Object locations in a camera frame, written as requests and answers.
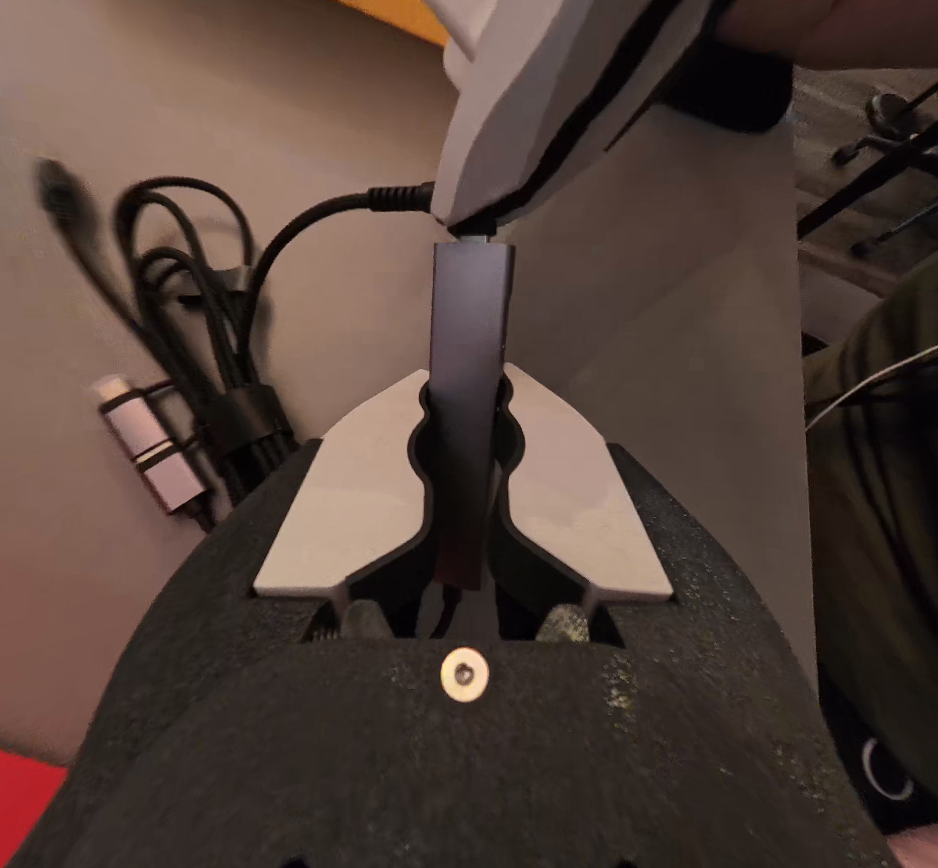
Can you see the grey usb hub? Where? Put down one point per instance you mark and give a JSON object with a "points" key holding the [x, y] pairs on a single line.
{"points": [[469, 326]]}

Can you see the person's dark green clothing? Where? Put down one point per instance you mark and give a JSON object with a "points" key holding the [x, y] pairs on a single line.
{"points": [[879, 516]]}

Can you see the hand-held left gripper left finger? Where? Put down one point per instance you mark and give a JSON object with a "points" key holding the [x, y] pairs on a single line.
{"points": [[352, 494]]}

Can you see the black chair base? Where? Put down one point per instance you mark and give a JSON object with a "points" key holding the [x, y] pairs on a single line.
{"points": [[887, 113]]}

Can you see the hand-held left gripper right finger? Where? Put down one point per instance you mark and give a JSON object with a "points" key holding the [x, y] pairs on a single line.
{"points": [[579, 501]]}

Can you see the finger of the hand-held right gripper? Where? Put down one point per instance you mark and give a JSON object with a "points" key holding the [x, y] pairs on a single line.
{"points": [[659, 55], [527, 77]]}

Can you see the red plastic bin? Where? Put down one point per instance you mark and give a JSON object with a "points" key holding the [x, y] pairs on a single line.
{"points": [[22, 809]]}

